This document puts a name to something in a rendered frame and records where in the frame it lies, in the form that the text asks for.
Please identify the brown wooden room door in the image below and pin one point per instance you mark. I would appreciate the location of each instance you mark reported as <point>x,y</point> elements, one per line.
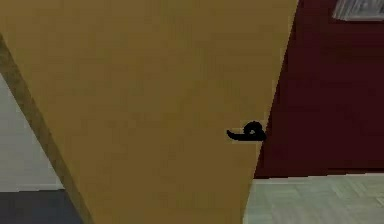
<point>143,100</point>

